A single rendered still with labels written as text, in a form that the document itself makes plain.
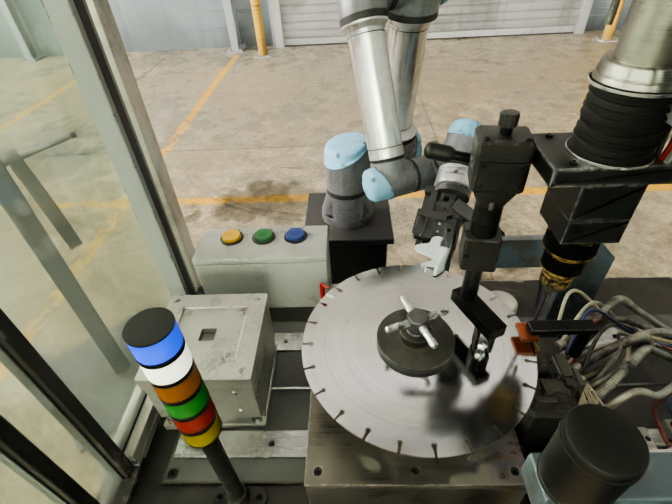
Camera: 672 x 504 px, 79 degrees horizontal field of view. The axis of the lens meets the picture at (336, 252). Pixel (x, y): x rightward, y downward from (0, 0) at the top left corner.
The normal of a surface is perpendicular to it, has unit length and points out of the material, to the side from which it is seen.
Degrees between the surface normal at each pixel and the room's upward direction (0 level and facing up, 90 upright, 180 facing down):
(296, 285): 90
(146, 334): 0
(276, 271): 90
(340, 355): 0
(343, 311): 0
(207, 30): 90
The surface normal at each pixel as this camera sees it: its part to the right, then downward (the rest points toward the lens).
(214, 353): -0.04, -0.77
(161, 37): -0.02, 0.64
